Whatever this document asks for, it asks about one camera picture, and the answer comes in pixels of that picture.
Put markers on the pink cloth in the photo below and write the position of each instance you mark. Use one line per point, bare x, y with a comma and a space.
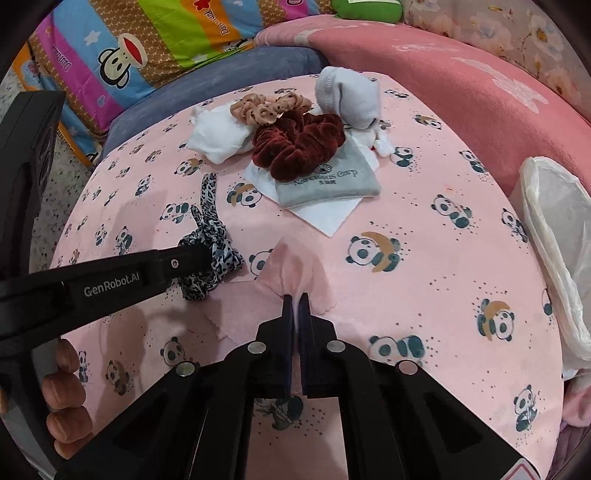
291, 267

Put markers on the grey white sock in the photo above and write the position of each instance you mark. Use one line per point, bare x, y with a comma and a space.
351, 97

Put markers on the green plush toy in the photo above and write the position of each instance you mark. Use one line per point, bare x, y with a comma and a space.
364, 9

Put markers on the person's left hand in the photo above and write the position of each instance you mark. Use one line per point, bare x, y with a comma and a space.
64, 392

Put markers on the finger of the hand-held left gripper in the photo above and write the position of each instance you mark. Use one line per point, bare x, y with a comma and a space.
184, 263

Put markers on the dark red velvet scrunchie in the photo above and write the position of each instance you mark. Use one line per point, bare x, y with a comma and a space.
295, 147

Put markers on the white crumpled cloth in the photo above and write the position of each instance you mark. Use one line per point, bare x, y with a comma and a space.
217, 134

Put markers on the leopard print scrunchie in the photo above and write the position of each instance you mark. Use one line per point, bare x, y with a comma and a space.
221, 258

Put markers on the pink panda print sheet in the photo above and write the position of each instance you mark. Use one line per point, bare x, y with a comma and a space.
415, 277

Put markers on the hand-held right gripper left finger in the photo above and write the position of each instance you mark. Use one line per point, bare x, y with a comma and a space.
288, 318

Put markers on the white paper packet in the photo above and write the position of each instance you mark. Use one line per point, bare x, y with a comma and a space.
323, 217

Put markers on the pink blanket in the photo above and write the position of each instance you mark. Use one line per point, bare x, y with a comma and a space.
438, 92

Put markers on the white plastic trash bag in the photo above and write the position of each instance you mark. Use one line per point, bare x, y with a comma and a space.
558, 258

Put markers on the beige scrunchie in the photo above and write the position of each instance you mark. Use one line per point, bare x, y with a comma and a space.
251, 110

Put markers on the floral quilt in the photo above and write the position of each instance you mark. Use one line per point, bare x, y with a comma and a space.
485, 27

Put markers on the white glove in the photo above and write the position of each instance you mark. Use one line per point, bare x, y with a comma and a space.
383, 146

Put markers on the blue-grey cushion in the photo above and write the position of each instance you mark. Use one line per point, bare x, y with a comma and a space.
207, 78

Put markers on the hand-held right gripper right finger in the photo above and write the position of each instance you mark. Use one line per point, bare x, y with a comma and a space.
305, 318

